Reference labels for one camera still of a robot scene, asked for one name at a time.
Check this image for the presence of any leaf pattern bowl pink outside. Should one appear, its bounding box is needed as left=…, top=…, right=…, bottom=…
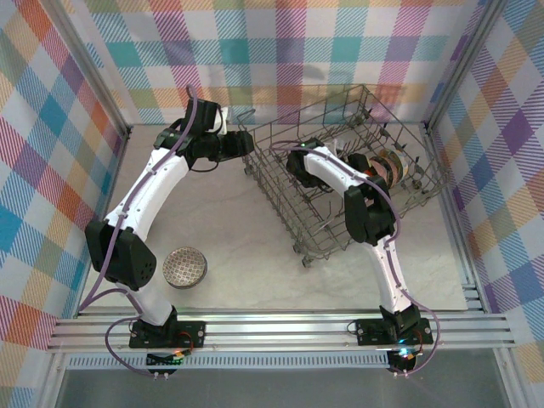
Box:
left=365, top=153, right=403, bottom=189

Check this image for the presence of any orange and teal bowl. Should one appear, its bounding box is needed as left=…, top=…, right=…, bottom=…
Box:
left=384, top=144, right=411, bottom=183

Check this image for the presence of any grey wire dish rack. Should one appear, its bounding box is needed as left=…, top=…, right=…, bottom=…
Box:
left=235, top=82, right=447, bottom=268

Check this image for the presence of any geometric lattice pattern bowl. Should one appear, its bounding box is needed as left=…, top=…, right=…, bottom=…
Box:
left=162, top=247, right=208, bottom=290

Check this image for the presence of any small controller board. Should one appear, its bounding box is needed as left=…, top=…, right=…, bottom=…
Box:
left=145, top=348, right=188, bottom=380
left=386, top=347, right=420, bottom=378

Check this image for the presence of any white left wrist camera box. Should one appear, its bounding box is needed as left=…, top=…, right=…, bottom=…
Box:
left=213, top=105, right=231, bottom=133

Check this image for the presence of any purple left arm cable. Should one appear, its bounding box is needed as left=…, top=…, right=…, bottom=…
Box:
left=79, top=84, right=201, bottom=377

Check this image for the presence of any aluminium side rail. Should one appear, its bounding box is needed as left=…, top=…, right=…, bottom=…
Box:
left=71, top=127, right=131, bottom=320
left=420, top=122, right=488, bottom=314

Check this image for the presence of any aluminium frame post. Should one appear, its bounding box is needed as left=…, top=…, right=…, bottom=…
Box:
left=42, top=0, right=133, bottom=139
left=420, top=0, right=511, bottom=133

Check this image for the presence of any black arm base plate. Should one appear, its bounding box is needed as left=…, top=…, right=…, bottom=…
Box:
left=354, top=317, right=434, bottom=346
left=128, top=320, right=207, bottom=350

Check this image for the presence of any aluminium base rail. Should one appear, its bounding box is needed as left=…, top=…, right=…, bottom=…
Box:
left=44, top=305, right=518, bottom=354

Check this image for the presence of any white slotted cable duct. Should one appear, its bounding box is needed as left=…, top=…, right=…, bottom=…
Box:
left=65, top=354, right=392, bottom=370

